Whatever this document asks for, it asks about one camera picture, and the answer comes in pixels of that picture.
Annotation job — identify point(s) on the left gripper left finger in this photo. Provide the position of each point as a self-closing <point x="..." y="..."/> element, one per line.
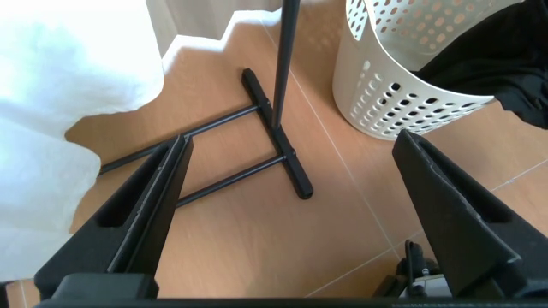
<point x="128" y="239"/>

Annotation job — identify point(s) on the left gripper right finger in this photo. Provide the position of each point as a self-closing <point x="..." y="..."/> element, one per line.
<point x="462" y="239"/>

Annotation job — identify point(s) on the white printed t-shirt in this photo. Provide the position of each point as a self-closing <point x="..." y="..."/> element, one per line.
<point x="64" y="64"/>

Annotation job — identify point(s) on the black garment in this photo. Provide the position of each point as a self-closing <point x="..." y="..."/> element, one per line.
<point x="492" y="55"/>

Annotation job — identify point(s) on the black clothes rack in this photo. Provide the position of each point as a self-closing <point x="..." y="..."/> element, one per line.
<point x="280" y="141"/>

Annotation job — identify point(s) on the white laundry basket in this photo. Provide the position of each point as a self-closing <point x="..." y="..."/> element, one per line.
<point x="377" y="85"/>

